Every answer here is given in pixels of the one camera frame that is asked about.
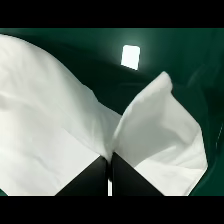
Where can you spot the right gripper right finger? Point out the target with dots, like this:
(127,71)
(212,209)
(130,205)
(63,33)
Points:
(128,181)

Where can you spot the white shirt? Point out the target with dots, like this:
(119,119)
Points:
(46,133)

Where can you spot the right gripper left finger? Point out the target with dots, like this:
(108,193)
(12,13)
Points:
(90,180)

